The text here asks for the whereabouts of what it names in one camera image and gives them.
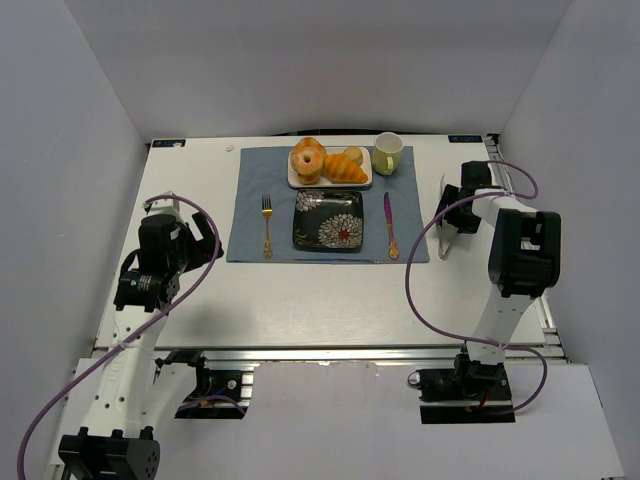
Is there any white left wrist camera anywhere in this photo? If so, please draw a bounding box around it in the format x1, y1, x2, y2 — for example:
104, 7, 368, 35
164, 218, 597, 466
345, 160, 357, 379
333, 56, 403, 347
142, 191, 183, 221

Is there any right blue table sticker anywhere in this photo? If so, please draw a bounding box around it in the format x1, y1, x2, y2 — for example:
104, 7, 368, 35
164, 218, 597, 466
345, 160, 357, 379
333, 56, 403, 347
447, 135, 484, 143

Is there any small round bread roll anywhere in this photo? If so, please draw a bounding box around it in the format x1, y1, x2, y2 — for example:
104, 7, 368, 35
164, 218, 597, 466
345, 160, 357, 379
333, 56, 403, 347
343, 146, 363, 165

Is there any aluminium front table rail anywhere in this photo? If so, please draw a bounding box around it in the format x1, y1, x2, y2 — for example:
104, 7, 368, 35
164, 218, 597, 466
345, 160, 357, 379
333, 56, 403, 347
92, 342, 564, 369

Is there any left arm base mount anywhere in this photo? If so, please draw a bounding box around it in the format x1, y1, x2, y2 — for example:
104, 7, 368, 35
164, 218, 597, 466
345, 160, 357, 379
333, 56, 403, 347
155, 349, 248, 420

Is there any gold fork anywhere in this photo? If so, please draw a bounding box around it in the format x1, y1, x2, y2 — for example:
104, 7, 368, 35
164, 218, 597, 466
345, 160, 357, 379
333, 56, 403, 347
262, 194, 273, 260

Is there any orange ring donut bread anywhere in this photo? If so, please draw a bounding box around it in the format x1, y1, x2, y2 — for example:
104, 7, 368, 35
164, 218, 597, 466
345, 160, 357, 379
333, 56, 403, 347
289, 147, 324, 185

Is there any blue table sticker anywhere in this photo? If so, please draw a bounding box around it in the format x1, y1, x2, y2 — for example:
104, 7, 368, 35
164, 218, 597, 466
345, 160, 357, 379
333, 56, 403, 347
151, 139, 186, 148
447, 135, 484, 143

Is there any orange croissant bread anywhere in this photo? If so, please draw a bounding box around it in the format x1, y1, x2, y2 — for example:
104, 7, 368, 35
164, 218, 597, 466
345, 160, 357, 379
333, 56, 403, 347
324, 153, 369, 184

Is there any back orange donut bread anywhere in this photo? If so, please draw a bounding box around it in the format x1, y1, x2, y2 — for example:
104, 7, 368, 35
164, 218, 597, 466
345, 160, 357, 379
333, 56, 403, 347
293, 136, 326, 157

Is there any black floral square plate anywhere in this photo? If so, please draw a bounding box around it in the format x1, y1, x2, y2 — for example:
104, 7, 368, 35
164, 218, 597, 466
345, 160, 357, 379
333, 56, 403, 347
292, 189, 364, 253

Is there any left blue table sticker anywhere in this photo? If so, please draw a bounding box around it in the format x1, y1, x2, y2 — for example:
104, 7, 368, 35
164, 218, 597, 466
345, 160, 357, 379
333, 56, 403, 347
151, 139, 186, 148

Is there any purple gold knife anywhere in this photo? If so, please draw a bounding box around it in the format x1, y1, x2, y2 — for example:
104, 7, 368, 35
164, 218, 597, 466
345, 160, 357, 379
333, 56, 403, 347
383, 192, 399, 260

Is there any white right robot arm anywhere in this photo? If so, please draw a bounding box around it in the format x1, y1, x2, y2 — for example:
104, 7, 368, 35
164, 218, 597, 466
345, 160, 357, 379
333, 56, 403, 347
437, 161, 561, 369

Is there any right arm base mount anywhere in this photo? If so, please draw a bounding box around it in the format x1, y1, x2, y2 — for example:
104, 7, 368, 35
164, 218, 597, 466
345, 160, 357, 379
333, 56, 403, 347
407, 353, 516, 425

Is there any pale yellow mug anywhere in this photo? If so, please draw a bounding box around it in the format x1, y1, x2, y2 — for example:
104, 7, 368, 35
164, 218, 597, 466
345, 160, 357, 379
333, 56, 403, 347
372, 132, 404, 176

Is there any blue cloth placemat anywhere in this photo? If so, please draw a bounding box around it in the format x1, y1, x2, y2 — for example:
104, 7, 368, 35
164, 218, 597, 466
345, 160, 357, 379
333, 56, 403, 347
225, 146, 423, 264

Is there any aluminium right side rail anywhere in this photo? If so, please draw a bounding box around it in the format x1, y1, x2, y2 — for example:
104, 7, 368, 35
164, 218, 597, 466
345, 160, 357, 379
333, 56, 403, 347
474, 134, 559, 347

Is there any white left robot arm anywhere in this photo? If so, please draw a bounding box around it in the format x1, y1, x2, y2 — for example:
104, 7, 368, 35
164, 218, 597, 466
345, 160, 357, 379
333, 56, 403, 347
58, 207, 223, 479

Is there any white rectangular serving tray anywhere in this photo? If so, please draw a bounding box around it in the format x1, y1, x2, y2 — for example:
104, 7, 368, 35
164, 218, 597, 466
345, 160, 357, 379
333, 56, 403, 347
287, 146, 373, 189

